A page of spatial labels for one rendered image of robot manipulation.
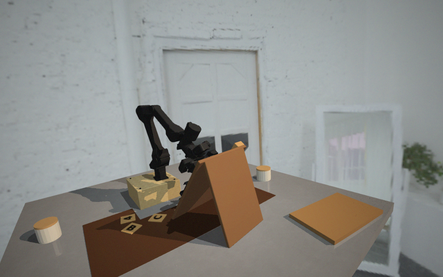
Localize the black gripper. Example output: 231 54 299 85
179 144 218 173

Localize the beige cylindrical container with brown lid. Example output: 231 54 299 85
33 216 62 244
256 165 271 182

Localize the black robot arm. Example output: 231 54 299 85
136 105 211 181

